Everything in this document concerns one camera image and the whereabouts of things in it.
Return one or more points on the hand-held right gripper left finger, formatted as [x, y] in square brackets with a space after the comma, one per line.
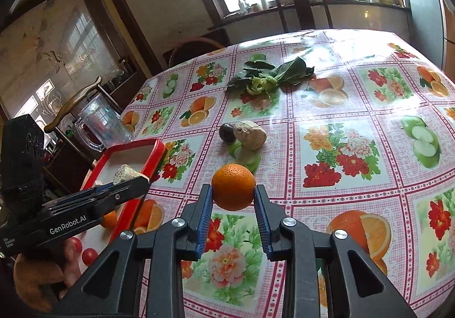
[204, 222]

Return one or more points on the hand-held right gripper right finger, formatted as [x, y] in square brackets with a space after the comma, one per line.
[261, 220]

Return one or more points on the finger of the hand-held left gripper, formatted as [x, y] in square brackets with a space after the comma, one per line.
[124, 193]
[106, 190]

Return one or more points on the orange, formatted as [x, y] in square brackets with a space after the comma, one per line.
[233, 187]
[109, 221]

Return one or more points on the red tray with white inside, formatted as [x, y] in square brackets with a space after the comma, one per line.
[124, 158]

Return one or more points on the red tomato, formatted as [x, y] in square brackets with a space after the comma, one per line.
[90, 256]
[76, 243]

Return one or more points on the person's left hand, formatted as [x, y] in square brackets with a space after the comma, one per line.
[73, 268]

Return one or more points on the clear plastic pitcher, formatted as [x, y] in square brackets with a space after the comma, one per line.
[99, 119]

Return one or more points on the floral printed tablecloth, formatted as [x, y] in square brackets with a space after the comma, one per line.
[320, 179]

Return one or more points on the dark purple plum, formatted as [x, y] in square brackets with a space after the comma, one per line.
[226, 133]

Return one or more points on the leafy green vegetable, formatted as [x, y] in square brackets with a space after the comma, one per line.
[284, 71]

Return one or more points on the round-back wooden chair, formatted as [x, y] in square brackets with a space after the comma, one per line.
[199, 41]

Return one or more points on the dark wooden straight-back chair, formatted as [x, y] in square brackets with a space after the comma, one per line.
[305, 12]

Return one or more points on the silver refrigerator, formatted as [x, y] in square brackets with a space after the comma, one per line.
[426, 1]

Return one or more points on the wooden chair with curved top rail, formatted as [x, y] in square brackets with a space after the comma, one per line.
[71, 104]

